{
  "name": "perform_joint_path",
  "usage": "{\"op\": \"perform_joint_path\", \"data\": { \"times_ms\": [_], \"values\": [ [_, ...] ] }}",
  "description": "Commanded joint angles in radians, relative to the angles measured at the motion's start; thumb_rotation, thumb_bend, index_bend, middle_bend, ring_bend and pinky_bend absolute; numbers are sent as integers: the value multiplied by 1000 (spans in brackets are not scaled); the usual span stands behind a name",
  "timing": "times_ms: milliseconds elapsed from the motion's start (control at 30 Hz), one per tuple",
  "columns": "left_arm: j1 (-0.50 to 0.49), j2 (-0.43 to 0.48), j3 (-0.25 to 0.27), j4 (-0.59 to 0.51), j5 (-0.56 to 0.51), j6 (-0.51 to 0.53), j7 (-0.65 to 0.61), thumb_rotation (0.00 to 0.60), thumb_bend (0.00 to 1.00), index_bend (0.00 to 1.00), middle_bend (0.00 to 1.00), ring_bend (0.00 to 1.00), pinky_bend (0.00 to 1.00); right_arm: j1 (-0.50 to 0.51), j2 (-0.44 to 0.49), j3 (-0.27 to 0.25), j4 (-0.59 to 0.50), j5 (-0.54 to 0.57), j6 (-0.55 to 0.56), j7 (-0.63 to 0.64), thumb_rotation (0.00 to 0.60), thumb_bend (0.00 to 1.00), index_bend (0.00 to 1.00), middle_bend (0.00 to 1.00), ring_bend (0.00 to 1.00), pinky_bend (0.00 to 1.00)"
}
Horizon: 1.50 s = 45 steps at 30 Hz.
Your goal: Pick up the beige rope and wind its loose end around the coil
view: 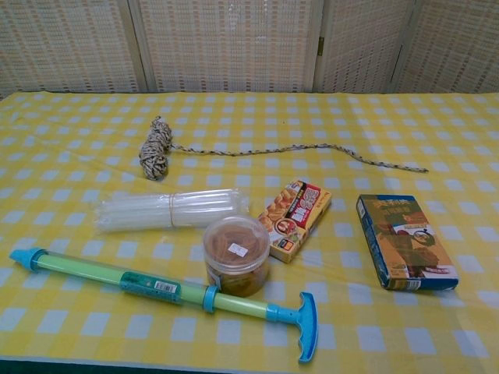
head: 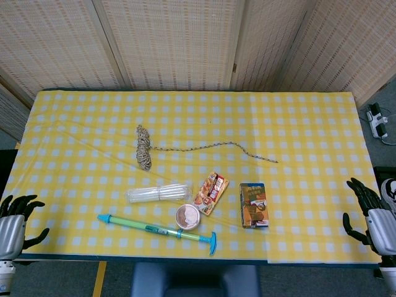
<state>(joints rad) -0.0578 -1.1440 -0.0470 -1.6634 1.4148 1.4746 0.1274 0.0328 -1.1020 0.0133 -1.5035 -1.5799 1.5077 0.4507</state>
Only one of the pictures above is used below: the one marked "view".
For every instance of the yellow white checked tablecloth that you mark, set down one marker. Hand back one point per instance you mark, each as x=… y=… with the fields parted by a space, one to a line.
x=390 y=136

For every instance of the woven folding screen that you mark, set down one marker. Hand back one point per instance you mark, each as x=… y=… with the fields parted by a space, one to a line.
x=234 y=46

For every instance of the green blue water pump toy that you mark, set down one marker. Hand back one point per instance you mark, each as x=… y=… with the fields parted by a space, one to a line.
x=97 y=269

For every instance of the brass screen hinge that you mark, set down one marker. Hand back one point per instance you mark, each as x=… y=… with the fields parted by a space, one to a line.
x=323 y=45

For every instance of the yellow curry box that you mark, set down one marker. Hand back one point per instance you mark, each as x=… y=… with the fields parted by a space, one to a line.
x=296 y=222

